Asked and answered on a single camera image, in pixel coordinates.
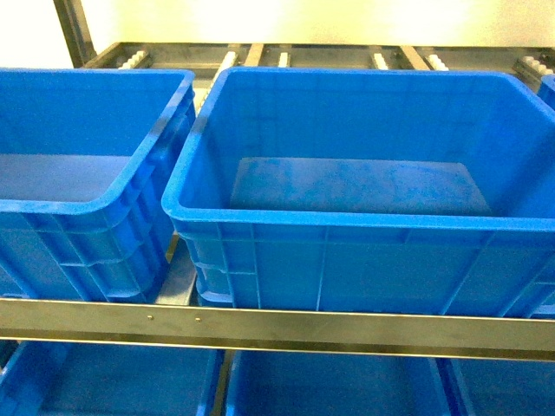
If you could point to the blue plastic crate middle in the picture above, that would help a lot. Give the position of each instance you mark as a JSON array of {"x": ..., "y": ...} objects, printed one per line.
[{"x": 413, "y": 192}]

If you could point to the blue plastic crate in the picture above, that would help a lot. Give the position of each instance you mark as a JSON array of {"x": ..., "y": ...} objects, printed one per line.
[
  {"x": 413, "y": 192},
  {"x": 86, "y": 155}
]

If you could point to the lower blue crate middle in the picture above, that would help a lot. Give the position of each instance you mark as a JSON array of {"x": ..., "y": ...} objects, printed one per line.
[{"x": 281, "y": 383}]

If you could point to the blue plastic crate left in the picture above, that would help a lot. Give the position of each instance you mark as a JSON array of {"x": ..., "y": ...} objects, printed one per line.
[{"x": 86, "y": 155}]

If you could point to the lower blue crate right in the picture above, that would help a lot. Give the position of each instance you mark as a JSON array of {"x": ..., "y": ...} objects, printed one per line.
[{"x": 490, "y": 387}]

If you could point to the blue crate far right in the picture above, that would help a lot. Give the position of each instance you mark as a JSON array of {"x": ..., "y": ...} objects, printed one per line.
[{"x": 547, "y": 90}]

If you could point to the lower blue crate left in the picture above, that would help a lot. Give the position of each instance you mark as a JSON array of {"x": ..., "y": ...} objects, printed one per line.
[{"x": 54, "y": 378}]

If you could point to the metal roller rack frame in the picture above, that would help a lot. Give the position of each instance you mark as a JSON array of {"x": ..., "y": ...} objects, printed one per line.
[{"x": 179, "y": 317}]

